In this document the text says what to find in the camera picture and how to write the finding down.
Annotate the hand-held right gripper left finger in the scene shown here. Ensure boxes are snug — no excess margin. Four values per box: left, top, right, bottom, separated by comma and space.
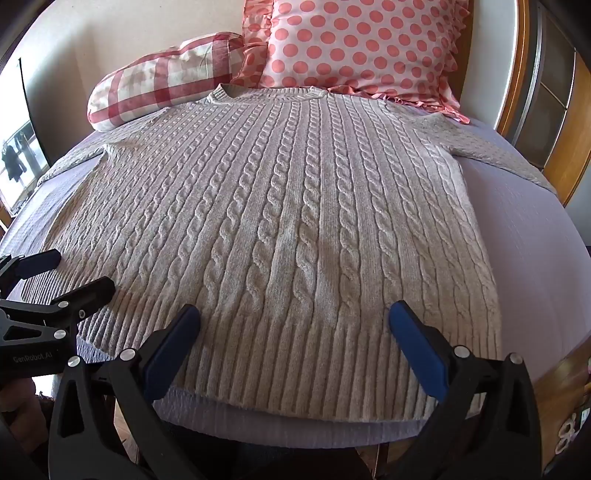
48, 304, 202, 480

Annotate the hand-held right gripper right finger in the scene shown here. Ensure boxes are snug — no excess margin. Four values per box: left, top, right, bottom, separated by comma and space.
388, 300, 541, 480

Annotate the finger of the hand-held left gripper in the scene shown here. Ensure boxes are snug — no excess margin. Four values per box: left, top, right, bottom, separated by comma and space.
0, 275, 116, 343
0, 248, 62, 292

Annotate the beige cable-knit sweater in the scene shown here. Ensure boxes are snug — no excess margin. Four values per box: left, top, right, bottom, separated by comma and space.
36, 85, 557, 424

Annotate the window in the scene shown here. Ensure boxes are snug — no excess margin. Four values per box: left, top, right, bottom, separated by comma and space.
0, 58, 51, 219

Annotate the white patterned object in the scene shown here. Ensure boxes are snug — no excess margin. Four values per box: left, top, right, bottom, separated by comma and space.
551, 410, 585, 456

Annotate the red white plaid pillow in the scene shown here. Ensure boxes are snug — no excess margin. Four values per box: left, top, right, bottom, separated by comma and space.
87, 31, 246, 134

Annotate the wooden glass-panel cabinet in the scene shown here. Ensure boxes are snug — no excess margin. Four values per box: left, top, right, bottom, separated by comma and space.
494, 0, 591, 206

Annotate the pink polka dot pillow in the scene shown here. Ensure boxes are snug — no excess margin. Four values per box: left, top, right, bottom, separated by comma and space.
230, 0, 474, 126

